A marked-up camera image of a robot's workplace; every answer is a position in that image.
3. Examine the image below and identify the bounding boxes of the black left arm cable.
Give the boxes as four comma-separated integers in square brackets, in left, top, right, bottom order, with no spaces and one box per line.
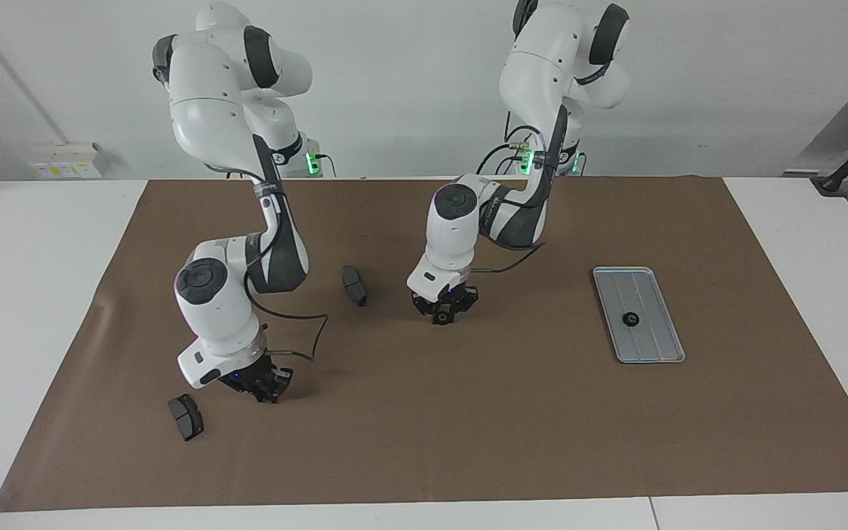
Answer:
[468,125,565,275]

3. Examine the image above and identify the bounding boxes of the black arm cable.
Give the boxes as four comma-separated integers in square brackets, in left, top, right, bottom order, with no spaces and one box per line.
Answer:
[244,265,329,361]
[468,125,565,275]

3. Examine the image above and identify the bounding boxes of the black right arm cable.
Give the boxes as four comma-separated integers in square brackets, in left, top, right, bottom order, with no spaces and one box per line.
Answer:
[244,265,329,361]

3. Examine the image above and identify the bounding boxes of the brown paper table mat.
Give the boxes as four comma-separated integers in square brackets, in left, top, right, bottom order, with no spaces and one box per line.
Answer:
[0,175,848,512]

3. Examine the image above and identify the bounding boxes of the white wall socket box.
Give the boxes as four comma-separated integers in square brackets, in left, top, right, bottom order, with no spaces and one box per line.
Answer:
[29,142,110,180]

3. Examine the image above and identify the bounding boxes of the dark grey brake pad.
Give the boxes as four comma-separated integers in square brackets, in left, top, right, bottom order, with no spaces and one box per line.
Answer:
[167,394,205,442]
[341,265,368,308]

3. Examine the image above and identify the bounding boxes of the silver metal tray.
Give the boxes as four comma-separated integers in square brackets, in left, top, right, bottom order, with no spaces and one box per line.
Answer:
[592,266,687,364]

